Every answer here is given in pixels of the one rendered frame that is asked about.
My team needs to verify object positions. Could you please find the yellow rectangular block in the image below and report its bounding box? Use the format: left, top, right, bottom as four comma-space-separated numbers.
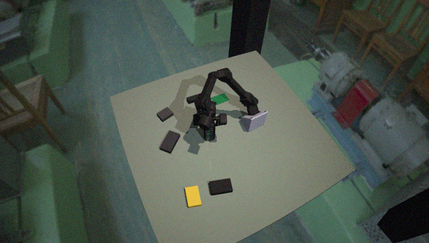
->
185, 185, 201, 208

